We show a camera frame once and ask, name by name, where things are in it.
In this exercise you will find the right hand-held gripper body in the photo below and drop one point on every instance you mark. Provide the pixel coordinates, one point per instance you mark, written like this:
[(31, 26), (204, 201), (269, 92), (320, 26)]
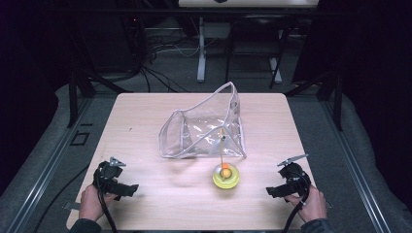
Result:
[(296, 179)]

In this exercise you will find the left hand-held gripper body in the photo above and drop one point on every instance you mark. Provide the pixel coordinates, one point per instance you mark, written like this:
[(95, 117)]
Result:
[(105, 174)]

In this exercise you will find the yellow round toy with stick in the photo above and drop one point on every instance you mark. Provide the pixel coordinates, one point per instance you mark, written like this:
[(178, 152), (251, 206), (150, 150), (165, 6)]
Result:
[(226, 178)]

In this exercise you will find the clear plastic bag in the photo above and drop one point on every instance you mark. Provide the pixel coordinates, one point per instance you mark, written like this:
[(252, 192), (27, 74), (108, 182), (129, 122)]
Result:
[(207, 129)]

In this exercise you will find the person's right hand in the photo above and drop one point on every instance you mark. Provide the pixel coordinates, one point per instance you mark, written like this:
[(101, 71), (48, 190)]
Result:
[(314, 207)]

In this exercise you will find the person's left hand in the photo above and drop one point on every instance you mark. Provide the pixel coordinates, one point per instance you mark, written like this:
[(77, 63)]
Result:
[(90, 205)]

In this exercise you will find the grey tape piece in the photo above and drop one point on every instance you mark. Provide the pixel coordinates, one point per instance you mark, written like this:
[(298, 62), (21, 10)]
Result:
[(72, 206)]

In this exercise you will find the black metal stand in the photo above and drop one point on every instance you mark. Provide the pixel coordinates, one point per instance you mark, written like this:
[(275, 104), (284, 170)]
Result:
[(74, 97), (336, 97)]

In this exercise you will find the white desk leg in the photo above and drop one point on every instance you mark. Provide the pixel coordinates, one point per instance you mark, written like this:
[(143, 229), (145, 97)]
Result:
[(275, 69), (201, 55)]

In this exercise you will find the dark curtain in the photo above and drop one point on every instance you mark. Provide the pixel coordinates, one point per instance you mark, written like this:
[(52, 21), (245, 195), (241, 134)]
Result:
[(29, 81), (375, 81)]

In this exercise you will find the black stool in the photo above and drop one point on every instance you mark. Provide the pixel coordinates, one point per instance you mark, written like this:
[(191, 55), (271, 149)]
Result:
[(259, 22)]

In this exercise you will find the aluminium floor rail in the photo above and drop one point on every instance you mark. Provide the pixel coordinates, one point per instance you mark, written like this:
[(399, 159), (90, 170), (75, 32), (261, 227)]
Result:
[(356, 168), (48, 161)]

